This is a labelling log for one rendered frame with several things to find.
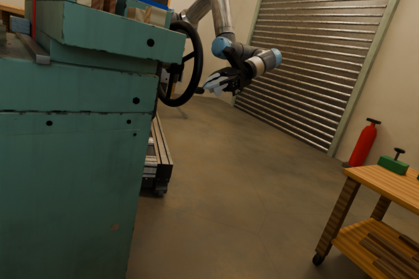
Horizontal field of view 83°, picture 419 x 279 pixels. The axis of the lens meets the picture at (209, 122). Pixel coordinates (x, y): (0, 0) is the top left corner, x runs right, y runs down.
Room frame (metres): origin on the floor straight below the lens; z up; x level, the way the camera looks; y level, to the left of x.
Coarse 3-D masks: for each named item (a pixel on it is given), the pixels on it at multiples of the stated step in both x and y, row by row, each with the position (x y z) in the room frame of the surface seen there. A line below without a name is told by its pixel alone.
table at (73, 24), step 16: (48, 16) 0.43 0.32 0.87; (64, 16) 0.34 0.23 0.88; (80, 16) 0.36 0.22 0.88; (96, 16) 0.37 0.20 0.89; (112, 16) 0.39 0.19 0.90; (48, 32) 0.43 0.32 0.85; (64, 32) 0.34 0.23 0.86; (80, 32) 0.36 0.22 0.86; (96, 32) 0.37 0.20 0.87; (112, 32) 0.39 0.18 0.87; (128, 32) 0.41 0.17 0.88; (144, 32) 0.43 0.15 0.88; (160, 32) 0.45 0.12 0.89; (176, 32) 0.47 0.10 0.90; (96, 48) 0.37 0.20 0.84; (112, 48) 0.39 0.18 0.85; (128, 48) 0.41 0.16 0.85; (144, 48) 0.43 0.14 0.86; (160, 48) 0.45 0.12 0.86; (176, 48) 0.48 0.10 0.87
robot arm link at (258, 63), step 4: (248, 60) 0.90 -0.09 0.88; (252, 60) 0.89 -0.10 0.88; (256, 60) 0.90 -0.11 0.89; (260, 60) 0.90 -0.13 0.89; (256, 64) 0.89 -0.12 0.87; (260, 64) 0.89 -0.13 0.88; (256, 68) 0.88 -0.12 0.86; (260, 68) 0.89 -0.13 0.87; (256, 72) 0.89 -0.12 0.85; (260, 72) 0.90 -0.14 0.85; (256, 76) 0.90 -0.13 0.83
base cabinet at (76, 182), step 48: (0, 144) 0.35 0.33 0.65; (48, 144) 0.39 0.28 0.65; (96, 144) 0.45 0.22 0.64; (144, 144) 0.53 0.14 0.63; (0, 192) 0.35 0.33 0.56; (48, 192) 0.40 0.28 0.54; (96, 192) 0.46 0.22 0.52; (0, 240) 0.35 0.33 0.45; (48, 240) 0.40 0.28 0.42; (96, 240) 0.47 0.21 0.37
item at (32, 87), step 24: (0, 48) 0.41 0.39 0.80; (24, 48) 0.48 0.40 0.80; (0, 72) 0.35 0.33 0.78; (24, 72) 0.37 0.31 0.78; (48, 72) 0.39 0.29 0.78; (72, 72) 0.42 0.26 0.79; (96, 72) 0.45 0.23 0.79; (120, 72) 0.48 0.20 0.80; (0, 96) 0.35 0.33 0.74; (24, 96) 0.37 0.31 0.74; (48, 96) 0.39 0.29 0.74; (72, 96) 0.42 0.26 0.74; (96, 96) 0.45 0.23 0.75; (120, 96) 0.48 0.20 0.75; (144, 96) 0.52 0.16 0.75
